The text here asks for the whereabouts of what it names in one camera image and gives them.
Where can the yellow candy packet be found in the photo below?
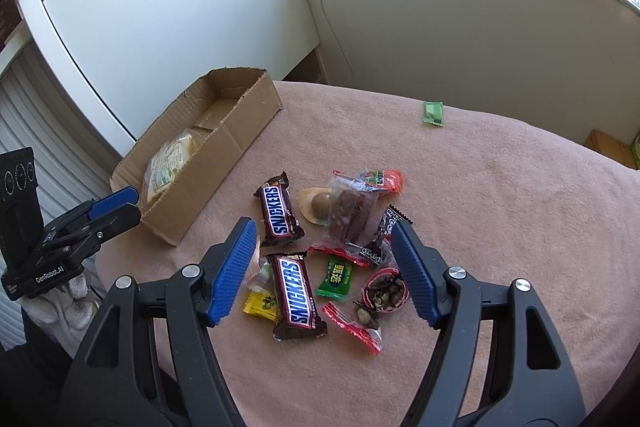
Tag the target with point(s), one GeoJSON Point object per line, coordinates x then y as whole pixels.
{"type": "Point", "coordinates": [262, 304]}

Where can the white cabinet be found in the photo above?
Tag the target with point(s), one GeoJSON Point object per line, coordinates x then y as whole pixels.
{"type": "Point", "coordinates": [123, 61]}

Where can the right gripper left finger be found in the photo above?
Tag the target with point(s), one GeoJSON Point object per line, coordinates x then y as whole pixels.
{"type": "Point", "coordinates": [115, 379]}

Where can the cracker pack in box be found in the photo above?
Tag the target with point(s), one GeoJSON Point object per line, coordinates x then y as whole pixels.
{"type": "Point", "coordinates": [165, 165]}

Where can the far green candy packet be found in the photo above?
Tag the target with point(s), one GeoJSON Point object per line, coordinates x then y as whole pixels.
{"type": "Point", "coordinates": [433, 113]}

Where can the red clear nut packet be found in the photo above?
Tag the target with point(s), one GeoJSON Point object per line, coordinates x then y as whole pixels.
{"type": "Point", "coordinates": [362, 315]}

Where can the green cardboard box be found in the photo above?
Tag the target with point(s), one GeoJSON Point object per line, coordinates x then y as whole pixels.
{"type": "Point", "coordinates": [634, 147]}

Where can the clear bag brown snack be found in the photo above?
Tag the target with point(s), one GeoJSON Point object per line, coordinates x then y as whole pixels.
{"type": "Point", "coordinates": [353, 200]}

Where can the round brown candy pack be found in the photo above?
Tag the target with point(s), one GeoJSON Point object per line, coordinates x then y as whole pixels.
{"type": "Point", "coordinates": [315, 204]}

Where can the orange red snack packet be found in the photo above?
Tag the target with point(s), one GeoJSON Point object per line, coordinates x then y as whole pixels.
{"type": "Point", "coordinates": [384, 181]}

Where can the black white snack packet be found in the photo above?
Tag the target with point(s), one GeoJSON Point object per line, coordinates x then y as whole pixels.
{"type": "Point", "coordinates": [378, 251]}

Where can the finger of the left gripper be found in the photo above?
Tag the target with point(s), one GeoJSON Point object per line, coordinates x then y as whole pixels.
{"type": "Point", "coordinates": [100, 208]}
{"type": "Point", "coordinates": [100, 229]}

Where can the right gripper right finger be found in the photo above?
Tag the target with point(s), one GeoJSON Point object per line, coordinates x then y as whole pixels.
{"type": "Point", "coordinates": [529, 380]}

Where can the pale green candy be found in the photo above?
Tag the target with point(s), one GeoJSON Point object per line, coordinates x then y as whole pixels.
{"type": "Point", "coordinates": [261, 278]}

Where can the snickers bar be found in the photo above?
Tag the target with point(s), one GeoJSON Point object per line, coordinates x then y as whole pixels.
{"type": "Point", "coordinates": [298, 314]}
{"type": "Point", "coordinates": [281, 225]}

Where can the white cloth glove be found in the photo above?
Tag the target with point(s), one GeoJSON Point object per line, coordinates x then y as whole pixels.
{"type": "Point", "coordinates": [65, 312]}

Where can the green snack packet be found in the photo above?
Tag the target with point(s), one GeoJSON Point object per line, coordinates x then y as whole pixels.
{"type": "Point", "coordinates": [336, 283]}

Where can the pink blanket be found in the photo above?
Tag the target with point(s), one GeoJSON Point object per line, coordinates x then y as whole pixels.
{"type": "Point", "coordinates": [510, 254]}

